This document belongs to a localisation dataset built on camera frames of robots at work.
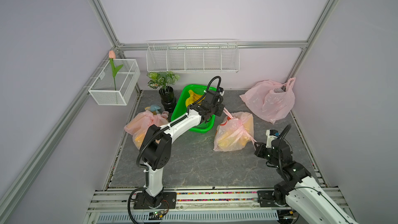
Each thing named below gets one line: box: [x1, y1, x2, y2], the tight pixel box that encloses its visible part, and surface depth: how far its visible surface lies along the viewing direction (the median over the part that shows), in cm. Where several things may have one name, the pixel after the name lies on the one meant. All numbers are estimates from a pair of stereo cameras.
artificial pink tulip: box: [108, 50, 124, 91], surface depth 85 cm
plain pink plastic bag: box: [239, 77, 296, 125], surface depth 110 cm
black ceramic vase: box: [158, 86, 177, 114], surface depth 101 cm
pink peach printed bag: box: [213, 112, 258, 152], surface depth 85 cm
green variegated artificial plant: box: [146, 71, 181, 95], surface depth 93 cm
